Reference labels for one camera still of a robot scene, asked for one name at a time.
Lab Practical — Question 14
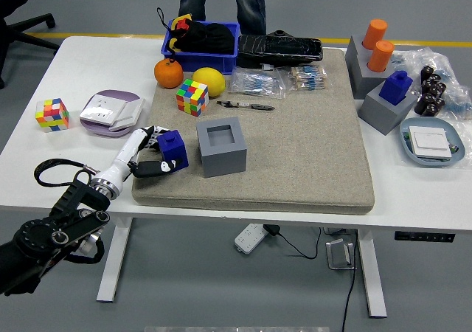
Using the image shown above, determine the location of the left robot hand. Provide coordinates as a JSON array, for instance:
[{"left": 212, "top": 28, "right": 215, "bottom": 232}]
[{"left": 96, "top": 125, "right": 185, "bottom": 193}]

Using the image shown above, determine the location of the blue block seal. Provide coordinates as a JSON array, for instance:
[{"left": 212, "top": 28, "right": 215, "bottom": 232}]
[
  {"left": 156, "top": 129, "right": 190, "bottom": 171},
  {"left": 378, "top": 70, "right": 413, "bottom": 107}
]

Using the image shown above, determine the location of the grey cube seal holder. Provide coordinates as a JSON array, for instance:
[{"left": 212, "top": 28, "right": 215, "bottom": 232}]
[
  {"left": 345, "top": 35, "right": 374, "bottom": 71},
  {"left": 357, "top": 79, "right": 420, "bottom": 136},
  {"left": 348, "top": 51, "right": 400, "bottom": 100},
  {"left": 195, "top": 116, "right": 248, "bottom": 179}
]

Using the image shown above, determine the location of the orange cylinder seal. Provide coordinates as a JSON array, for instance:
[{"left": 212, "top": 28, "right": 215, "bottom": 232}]
[
  {"left": 361, "top": 18, "right": 389, "bottom": 51},
  {"left": 367, "top": 39, "right": 395, "bottom": 73}
]

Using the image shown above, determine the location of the purple tray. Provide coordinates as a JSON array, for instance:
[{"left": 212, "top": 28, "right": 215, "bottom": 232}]
[{"left": 80, "top": 89, "right": 146, "bottom": 138}]

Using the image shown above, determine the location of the pastel multicoloured puzzle cube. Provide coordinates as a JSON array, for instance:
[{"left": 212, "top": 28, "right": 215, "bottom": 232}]
[{"left": 35, "top": 97, "right": 71, "bottom": 133}]

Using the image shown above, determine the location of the bright multicoloured puzzle cube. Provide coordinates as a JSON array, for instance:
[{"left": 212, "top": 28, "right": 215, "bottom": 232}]
[{"left": 176, "top": 78, "right": 210, "bottom": 117}]

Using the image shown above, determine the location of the orange fruit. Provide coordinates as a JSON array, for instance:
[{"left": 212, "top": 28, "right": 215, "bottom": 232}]
[{"left": 153, "top": 58, "right": 184, "bottom": 89}]

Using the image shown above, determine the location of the white table leg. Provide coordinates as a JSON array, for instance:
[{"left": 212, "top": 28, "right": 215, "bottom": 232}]
[
  {"left": 356, "top": 228, "right": 388, "bottom": 319},
  {"left": 96, "top": 216, "right": 133, "bottom": 303}
]

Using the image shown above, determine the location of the yellow lemon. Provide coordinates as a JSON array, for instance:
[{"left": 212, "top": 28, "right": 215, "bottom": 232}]
[{"left": 192, "top": 66, "right": 226, "bottom": 97}]

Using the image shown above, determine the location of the blue plastic bin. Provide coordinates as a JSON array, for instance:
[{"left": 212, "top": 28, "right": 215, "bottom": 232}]
[{"left": 161, "top": 19, "right": 240, "bottom": 75}]

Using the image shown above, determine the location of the black silver pen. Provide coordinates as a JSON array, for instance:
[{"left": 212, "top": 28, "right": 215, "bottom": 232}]
[{"left": 216, "top": 100, "right": 276, "bottom": 111}]

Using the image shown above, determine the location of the black cloth pouch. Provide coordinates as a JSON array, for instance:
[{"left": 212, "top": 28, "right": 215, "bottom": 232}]
[{"left": 173, "top": 20, "right": 237, "bottom": 56}]

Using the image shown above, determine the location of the large clear resistor bag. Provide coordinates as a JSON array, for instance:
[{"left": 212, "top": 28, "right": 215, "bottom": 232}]
[{"left": 230, "top": 66, "right": 288, "bottom": 100}]

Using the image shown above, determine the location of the white power strip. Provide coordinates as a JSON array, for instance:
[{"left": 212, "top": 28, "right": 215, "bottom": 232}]
[{"left": 234, "top": 223, "right": 269, "bottom": 255}]

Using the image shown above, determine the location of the grey-brown mat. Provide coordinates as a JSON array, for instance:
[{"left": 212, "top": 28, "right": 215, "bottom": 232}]
[{"left": 131, "top": 47, "right": 376, "bottom": 216}]

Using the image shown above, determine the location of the black keyboard in plastic wrap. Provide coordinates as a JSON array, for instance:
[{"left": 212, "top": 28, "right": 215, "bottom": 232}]
[{"left": 237, "top": 34, "right": 325, "bottom": 70}]

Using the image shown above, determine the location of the black office chair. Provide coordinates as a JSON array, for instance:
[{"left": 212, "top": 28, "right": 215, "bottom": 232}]
[{"left": 0, "top": 0, "right": 60, "bottom": 89}]

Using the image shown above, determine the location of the person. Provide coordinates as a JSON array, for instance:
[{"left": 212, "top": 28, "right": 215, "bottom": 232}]
[{"left": 178, "top": 0, "right": 267, "bottom": 36}]

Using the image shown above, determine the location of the small clear resistor bag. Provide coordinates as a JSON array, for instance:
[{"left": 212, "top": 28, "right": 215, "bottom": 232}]
[{"left": 286, "top": 65, "right": 329, "bottom": 92}]

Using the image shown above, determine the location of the silver metal stand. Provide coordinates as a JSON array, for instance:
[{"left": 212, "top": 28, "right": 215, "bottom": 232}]
[{"left": 324, "top": 238, "right": 357, "bottom": 271}]

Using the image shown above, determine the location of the black table control panel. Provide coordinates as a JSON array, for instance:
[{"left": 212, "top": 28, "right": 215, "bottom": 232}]
[{"left": 394, "top": 231, "right": 456, "bottom": 243}]

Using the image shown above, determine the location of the light blue tray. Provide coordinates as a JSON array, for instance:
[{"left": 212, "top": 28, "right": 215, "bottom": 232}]
[{"left": 400, "top": 117, "right": 466, "bottom": 168}]

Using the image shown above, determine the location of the clear plastic bag pile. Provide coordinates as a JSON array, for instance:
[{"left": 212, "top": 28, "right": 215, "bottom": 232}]
[{"left": 390, "top": 46, "right": 472, "bottom": 122}]

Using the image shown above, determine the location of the white wall socket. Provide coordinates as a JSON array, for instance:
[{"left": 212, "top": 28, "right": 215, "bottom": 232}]
[{"left": 80, "top": 94, "right": 128, "bottom": 126}]

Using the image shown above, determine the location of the black cord strap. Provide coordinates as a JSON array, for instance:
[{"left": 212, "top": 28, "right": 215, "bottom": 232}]
[{"left": 156, "top": 7, "right": 176, "bottom": 63}]

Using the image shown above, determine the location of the black plug with cord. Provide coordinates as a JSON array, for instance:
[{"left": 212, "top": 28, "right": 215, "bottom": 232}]
[{"left": 263, "top": 224, "right": 322, "bottom": 260}]

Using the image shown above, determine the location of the black floor cable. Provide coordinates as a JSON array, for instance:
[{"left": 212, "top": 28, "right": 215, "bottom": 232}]
[{"left": 339, "top": 232, "right": 361, "bottom": 332}]

